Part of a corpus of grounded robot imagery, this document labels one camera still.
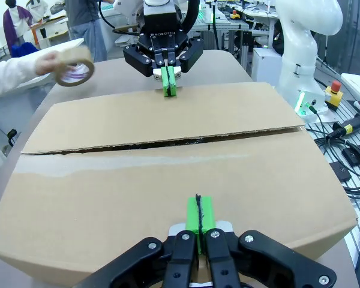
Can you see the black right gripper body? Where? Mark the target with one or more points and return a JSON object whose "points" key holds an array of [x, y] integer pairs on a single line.
{"points": [[162, 42]]}

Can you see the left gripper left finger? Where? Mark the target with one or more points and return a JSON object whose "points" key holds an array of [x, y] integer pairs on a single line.
{"points": [[180, 258]]}

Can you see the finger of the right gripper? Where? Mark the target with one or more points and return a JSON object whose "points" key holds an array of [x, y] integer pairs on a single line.
{"points": [[138, 58], [192, 54]]}

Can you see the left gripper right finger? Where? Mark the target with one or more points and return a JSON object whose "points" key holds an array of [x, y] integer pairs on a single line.
{"points": [[219, 261]]}

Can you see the brown packing tape roll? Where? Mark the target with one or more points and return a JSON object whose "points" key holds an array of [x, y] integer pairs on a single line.
{"points": [[78, 54]]}

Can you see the brown cardboard box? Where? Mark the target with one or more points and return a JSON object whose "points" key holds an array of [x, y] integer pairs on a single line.
{"points": [[168, 180]]}

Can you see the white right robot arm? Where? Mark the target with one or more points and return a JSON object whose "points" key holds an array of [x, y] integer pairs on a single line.
{"points": [[306, 18]]}

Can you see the person left forearm white sleeve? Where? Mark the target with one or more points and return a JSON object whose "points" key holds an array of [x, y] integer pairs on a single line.
{"points": [[9, 75]]}

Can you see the person left hand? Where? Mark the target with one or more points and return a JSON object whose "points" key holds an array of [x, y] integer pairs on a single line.
{"points": [[46, 63]]}

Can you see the person in grey top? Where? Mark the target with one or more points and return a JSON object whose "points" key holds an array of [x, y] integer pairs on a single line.
{"points": [[84, 18]]}

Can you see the white cabinet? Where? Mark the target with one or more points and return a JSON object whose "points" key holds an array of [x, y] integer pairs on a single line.
{"points": [[265, 67]]}

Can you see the orange legged table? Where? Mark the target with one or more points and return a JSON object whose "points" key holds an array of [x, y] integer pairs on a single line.
{"points": [[49, 30]]}

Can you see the mannequin with white hoodie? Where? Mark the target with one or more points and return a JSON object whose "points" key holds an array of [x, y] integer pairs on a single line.
{"points": [[37, 9]]}

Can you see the blue fabric seat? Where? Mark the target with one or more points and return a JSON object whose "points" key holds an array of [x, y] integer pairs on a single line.
{"points": [[24, 49]]}

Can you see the mannequin with purple garment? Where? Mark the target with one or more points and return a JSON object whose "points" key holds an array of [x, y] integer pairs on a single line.
{"points": [[16, 25]]}

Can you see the red emergency stop button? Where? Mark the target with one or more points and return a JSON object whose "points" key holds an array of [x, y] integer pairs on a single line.
{"points": [[333, 96]]}

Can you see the black square pad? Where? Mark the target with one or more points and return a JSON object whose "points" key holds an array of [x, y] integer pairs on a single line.
{"points": [[341, 171], [352, 154]]}

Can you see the white curved workbench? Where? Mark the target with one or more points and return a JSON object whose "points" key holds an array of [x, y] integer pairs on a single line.
{"points": [[355, 84]]}

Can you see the black cylinder yellow label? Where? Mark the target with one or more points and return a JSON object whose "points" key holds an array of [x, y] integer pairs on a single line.
{"points": [[346, 127]]}

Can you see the aluminium frame table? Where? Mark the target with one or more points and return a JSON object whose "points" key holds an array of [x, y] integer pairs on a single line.
{"points": [[225, 27]]}

